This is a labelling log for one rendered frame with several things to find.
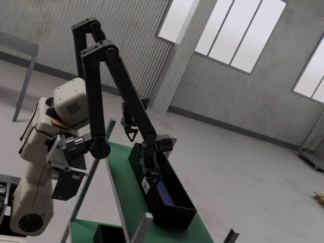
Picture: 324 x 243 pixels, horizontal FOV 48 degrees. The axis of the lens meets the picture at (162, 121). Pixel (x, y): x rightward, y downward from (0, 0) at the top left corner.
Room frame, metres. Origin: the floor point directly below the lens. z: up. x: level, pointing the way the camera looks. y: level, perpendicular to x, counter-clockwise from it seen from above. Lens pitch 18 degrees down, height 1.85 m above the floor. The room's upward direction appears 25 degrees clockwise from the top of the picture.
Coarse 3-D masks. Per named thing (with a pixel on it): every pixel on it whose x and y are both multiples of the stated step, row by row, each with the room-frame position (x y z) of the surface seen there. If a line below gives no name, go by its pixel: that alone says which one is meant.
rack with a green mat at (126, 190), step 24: (120, 144) 2.06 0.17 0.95; (120, 168) 1.77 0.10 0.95; (120, 192) 1.54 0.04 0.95; (72, 216) 1.99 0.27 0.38; (120, 216) 1.39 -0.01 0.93; (144, 216) 1.22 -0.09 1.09; (72, 240) 1.83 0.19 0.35; (144, 240) 1.28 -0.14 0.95; (168, 240) 1.35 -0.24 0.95; (192, 240) 1.43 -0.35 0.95
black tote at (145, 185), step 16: (160, 160) 1.95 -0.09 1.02; (144, 176) 1.67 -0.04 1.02; (176, 176) 1.73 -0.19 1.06; (144, 192) 1.61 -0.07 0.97; (176, 192) 1.67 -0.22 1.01; (160, 208) 1.43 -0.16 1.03; (176, 208) 1.44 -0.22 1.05; (192, 208) 1.51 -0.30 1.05; (160, 224) 1.42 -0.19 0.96; (176, 224) 1.46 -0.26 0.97
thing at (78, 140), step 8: (64, 136) 1.29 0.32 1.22; (72, 136) 1.29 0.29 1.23; (80, 136) 1.31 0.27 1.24; (64, 144) 1.24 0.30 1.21; (72, 144) 1.25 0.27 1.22; (80, 144) 1.26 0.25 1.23; (64, 152) 1.21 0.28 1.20; (72, 152) 1.24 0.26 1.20; (80, 152) 1.26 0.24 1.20; (72, 160) 1.26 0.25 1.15
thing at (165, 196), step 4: (152, 172) 1.80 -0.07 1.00; (156, 172) 1.82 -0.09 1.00; (160, 180) 1.75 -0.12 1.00; (160, 184) 1.71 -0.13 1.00; (160, 188) 1.67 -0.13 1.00; (164, 188) 1.69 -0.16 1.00; (160, 192) 1.62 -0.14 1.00; (164, 192) 1.64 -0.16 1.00; (164, 196) 1.61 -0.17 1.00; (168, 196) 1.62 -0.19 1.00; (164, 200) 1.57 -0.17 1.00; (168, 200) 1.59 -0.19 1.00; (168, 204) 1.55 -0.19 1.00; (172, 204) 1.56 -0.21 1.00
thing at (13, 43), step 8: (0, 32) 3.79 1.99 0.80; (0, 40) 3.51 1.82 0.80; (8, 40) 3.63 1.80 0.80; (16, 40) 3.76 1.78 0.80; (24, 40) 3.90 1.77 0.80; (16, 48) 3.51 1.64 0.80; (24, 48) 3.62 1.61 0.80; (32, 48) 3.75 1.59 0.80; (32, 56) 3.96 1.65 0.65; (32, 64) 3.59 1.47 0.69; (24, 88) 3.58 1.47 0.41; (16, 112) 3.58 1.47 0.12; (16, 120) 3.60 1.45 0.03
